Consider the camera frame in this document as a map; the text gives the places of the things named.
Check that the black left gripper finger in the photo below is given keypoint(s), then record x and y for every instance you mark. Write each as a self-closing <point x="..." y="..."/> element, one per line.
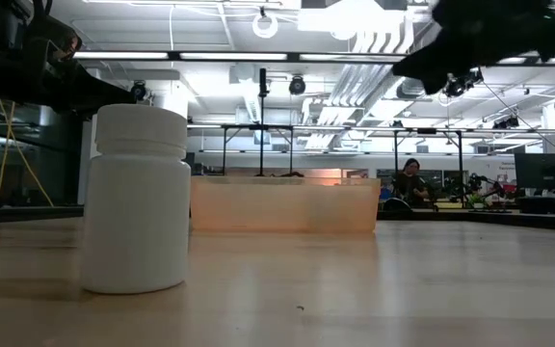
<point x="97" y="92"/>
<point x="81" y="112"/>

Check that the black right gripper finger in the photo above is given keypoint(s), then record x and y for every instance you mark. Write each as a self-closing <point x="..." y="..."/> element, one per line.
<point x="431" y="60"/>
<point x="435" y="84"/>

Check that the large white pill bottle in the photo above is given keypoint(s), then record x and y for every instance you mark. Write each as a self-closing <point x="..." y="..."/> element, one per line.
<point x="135" y="217"/>

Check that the black background robot arm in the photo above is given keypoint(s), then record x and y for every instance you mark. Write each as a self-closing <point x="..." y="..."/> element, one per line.
<point x="480" y="185"/>

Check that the translucent orange plastic basket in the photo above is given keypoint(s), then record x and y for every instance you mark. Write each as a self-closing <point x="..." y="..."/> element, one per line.
<point x="284" y="207"/>

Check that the black ceiling spotlight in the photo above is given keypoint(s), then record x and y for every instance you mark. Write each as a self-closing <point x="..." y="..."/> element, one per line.
<point x="506" y="123"/>

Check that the person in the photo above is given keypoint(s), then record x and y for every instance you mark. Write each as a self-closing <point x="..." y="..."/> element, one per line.
<point x="410" y="185"/>

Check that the black computer monitor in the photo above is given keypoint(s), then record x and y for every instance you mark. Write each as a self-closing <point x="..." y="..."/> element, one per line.
<point x="190" y="161"/>
<point x="542" y="169"/>

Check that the black office chair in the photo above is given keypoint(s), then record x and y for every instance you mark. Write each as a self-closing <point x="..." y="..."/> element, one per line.
<point x="398" y="206"/>

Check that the black bar with light strips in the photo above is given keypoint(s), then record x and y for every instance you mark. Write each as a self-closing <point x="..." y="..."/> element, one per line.
<point x="294" y="56"/>

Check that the black round rig camera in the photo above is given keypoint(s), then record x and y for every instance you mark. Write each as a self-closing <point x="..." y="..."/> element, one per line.
<point x="458" y="86"/>
<point x="297" y="85"/>
<point x="139" y="91"/>

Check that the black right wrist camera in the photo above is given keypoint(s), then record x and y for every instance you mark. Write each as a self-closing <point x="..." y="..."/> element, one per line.
<point x="489" y="12"/>

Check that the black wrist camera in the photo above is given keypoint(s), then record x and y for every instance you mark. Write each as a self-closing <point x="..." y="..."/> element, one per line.
<point x="58" y="41"/>
<point x="489" y="12"/>

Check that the black metal frame stand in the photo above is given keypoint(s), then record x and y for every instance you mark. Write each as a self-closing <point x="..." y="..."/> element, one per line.
<point x="427" y="130"/>
<point x="258" y="127"/>

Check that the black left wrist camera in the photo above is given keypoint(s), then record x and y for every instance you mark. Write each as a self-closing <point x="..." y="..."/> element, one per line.
<point x="58" y="41"/>

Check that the black camera pole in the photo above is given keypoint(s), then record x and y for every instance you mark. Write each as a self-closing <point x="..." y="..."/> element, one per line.
<point x="262" y="96"/>

